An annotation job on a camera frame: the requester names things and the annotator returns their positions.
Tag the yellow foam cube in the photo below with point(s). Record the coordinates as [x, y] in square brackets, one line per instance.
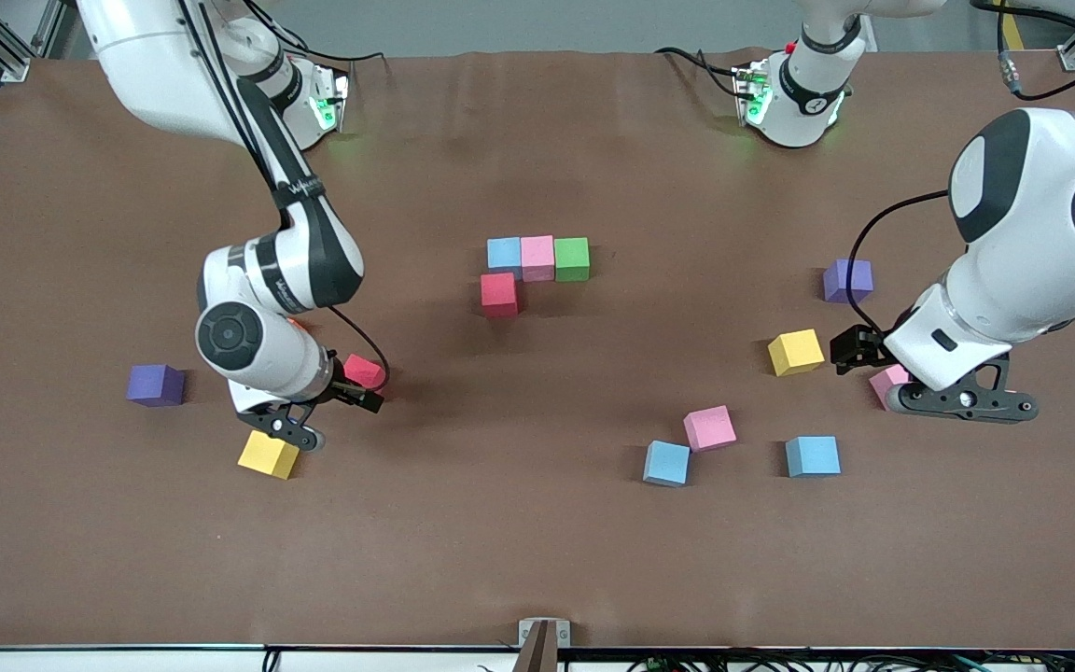
[795, 352]
[269, 454]

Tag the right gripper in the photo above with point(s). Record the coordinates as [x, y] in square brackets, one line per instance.
[348, 391]

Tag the pink foam cube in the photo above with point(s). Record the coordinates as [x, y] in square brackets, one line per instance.
[537, 258]
[710, 427]
[885, 383]

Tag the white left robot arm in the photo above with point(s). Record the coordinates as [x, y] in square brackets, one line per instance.
[1041, 243]

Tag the blue foam cube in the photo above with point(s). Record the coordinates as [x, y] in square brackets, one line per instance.
[666, 463]
[504, 254]
[813, 455]

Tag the red foam cube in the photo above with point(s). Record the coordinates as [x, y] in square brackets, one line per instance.
[499, 294]
[366, 370]

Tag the left arm base connector plate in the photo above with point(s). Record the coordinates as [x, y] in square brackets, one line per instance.
[750, 93]

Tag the brown table mat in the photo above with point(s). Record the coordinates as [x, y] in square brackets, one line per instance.
[537, 560]

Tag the purple foam cube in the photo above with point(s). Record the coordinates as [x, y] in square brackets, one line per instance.
[834, 280]
[155, 384]

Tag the white table edge rail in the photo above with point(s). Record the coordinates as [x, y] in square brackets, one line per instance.
[127, 661]

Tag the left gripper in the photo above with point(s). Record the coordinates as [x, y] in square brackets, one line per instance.
[865, 348]

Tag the green foam cube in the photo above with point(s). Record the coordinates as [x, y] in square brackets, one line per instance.
[572, 259]

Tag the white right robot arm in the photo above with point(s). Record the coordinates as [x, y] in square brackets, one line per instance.
[164, 75]

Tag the right arm base connector plate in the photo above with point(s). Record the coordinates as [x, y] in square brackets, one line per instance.
[332, 103]

